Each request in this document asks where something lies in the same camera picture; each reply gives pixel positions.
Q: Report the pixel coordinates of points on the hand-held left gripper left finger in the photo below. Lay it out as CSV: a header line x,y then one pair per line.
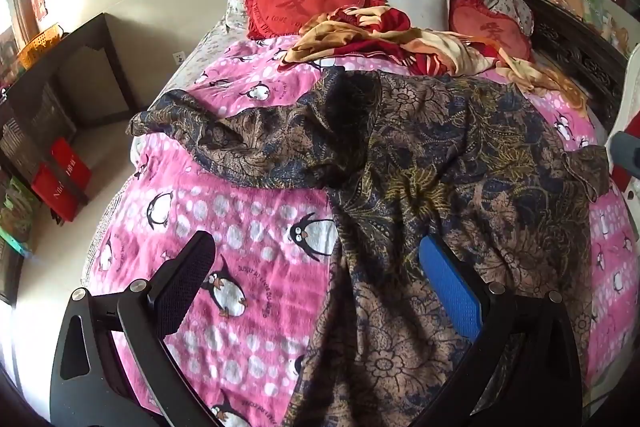
x,y
184,289

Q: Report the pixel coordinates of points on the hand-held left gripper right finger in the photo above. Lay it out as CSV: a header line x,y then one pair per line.
x,y
450,287

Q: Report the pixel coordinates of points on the brown floral patterned garment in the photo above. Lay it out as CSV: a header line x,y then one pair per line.
x,y
425,167

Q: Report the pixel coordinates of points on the pink penguin print blanket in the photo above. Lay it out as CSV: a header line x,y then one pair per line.
x,y
225,217

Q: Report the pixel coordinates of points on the dark carved wooden headboard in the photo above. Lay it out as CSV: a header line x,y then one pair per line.
x,y
570,37

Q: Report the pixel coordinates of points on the pile of colourful packets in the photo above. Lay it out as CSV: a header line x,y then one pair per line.
x,y
590,12

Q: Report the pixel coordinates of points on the red box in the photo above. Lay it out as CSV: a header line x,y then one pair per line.
x,y
70,162
52,194

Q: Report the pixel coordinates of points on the green printed box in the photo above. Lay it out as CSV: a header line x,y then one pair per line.
x,y
17,214

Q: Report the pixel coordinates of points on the floral bed sheet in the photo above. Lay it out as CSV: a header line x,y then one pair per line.
x,y
210,42

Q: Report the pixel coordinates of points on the white pillow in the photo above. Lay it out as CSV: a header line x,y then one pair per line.
x,y
415,2

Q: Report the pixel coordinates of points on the red and yellow cloth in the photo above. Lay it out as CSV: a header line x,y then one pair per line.
x,y
380,32

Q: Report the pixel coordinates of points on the dark wooden table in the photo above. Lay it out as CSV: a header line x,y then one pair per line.
x,y
85,42

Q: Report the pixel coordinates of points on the orange plastic basket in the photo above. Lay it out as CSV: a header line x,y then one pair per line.
x,y
40,44

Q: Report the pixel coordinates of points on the white wall socket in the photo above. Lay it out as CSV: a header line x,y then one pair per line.
x,y
178,57

